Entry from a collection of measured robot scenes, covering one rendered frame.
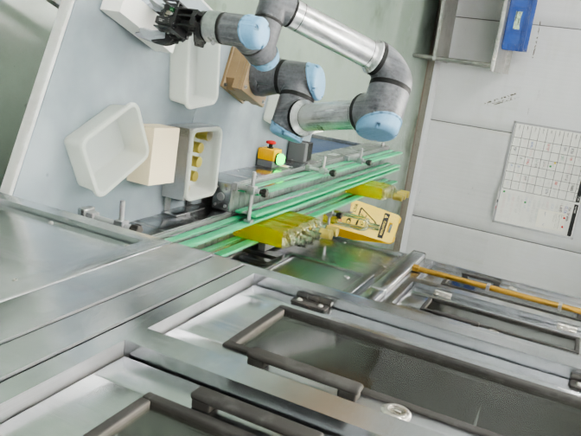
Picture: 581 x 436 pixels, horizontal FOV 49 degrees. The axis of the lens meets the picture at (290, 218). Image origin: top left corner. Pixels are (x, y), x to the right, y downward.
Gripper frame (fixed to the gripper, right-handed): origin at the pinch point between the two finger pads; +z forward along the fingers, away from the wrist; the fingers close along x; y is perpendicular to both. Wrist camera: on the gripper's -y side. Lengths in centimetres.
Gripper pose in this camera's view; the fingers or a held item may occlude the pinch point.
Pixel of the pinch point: (145, 22)
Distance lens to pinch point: 175.1
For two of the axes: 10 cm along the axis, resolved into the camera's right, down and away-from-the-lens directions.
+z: -8.9, -2.2, 3.9
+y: -3.5, -1.8, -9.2
